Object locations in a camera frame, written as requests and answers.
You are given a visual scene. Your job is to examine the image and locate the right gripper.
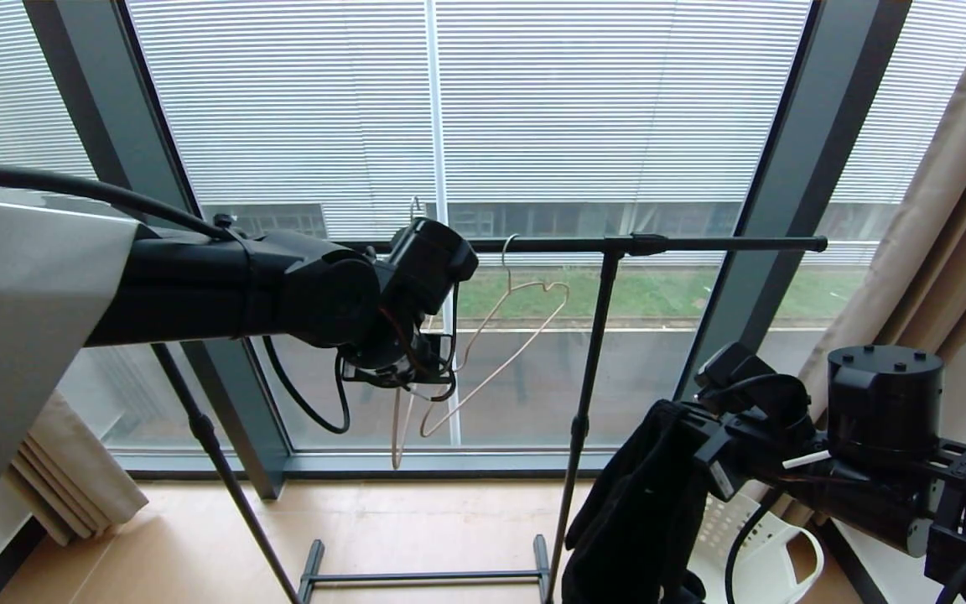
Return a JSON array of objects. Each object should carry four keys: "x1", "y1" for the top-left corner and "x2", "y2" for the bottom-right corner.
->
[{"x1": 684, "y1": 409, "x2": 829, "y2": 506}]

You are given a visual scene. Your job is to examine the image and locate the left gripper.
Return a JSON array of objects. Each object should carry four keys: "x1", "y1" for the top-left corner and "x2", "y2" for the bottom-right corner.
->
[{"x1": 339, "y1": 331, "x2": 457, "y2": 391}]

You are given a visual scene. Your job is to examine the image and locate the pink clothes hanger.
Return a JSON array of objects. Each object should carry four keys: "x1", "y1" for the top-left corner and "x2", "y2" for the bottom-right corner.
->
[
  {"x1": 418, "y1": 234, "x2": 573, "y2": 440},
  {"x1": 389, "y1": 197, "x2": 429, "y2": 470}
]

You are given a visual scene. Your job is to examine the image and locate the black shorts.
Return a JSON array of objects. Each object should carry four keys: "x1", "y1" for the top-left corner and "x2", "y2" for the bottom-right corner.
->
[{"x1": 562, "y1": 399, "x2": 712, "y2": 604}]

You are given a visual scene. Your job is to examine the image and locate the white laundry basket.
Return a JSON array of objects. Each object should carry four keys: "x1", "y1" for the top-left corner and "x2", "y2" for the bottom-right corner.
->
[{"x1": 688, "y1": 491, "x2": 826, "y2": 604}]

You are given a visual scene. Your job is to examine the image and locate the black clothes rack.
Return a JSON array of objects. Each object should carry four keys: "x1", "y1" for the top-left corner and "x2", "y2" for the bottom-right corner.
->
[{"x1": 152, "y1": 233, "x2": 829, "y2": 604}]

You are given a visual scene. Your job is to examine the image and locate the beige curtain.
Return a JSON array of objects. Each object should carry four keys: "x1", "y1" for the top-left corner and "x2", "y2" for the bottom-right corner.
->
[
  {"x1": 781, "y1": 0, "x2": 966, "y2": 529},
  {"x1": 9, "y1": 390, "x2": 149, "y2": 547}
]

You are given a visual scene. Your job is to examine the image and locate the window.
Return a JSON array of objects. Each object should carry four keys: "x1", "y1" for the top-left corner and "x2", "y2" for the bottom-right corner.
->
[{"x1": 0, "y1": 0, "x2": 966, "y2": 501}]

